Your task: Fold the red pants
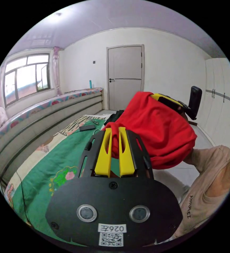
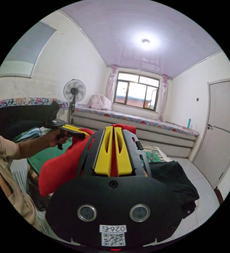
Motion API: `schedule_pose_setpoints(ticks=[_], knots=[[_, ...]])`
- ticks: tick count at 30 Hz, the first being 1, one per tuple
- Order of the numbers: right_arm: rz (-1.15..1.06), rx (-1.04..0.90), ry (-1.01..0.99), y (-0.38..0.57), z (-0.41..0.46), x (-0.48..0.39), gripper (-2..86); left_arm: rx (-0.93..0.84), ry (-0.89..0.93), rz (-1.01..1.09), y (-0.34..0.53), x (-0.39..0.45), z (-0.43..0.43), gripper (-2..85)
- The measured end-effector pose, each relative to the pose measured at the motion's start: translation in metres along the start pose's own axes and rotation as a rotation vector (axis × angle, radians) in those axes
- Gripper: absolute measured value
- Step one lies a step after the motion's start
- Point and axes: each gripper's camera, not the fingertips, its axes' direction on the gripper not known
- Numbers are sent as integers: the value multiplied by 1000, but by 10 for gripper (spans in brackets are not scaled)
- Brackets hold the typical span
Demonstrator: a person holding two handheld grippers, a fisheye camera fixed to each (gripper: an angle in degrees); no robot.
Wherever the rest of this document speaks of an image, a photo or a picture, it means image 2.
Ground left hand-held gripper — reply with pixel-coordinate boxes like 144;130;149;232
45;119;90;150

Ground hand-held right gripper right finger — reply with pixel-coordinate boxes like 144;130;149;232
114;127;133;176

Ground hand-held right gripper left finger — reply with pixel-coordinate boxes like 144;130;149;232
94;126;113;177

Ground red pants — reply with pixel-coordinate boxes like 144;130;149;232
39;123;147;198

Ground person's left forearm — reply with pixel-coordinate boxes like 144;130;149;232
16;134;52;160

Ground person's left hand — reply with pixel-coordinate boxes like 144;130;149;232
47;129;70;148

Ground bed with green mat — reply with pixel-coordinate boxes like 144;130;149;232
14;126;168;198

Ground pink folded quilt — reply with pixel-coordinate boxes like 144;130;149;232
87;94;113;110

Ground standing fan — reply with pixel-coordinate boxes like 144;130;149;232
63;79;87;124

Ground pile of clothes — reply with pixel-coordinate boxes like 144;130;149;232
14;126;49;143

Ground sleeping platform with printed sheet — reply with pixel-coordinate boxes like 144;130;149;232
71;103;200;158

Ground black cabinet with floral cloth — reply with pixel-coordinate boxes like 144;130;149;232
0;97;69;140

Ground black garment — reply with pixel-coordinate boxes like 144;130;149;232
148;160;200;219

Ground pink curtain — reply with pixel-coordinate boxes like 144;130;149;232
158;74;169;121
105;65;118;101

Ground person's body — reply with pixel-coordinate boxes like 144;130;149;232
0;128;43;234

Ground white door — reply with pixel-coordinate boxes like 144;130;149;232
192;77;230;188

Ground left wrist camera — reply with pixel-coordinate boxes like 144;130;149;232
49;101;62;121

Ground window with brown frame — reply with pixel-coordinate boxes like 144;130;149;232
112;71;160;112

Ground grey wall window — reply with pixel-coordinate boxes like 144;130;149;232
0;21;57;78

